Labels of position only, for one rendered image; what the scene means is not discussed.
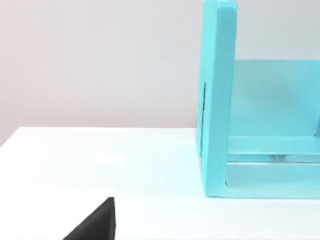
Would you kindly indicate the light blue rack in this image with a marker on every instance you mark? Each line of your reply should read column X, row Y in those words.
column 217, row 125

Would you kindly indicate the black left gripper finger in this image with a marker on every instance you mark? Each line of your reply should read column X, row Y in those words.
column 100, row 222

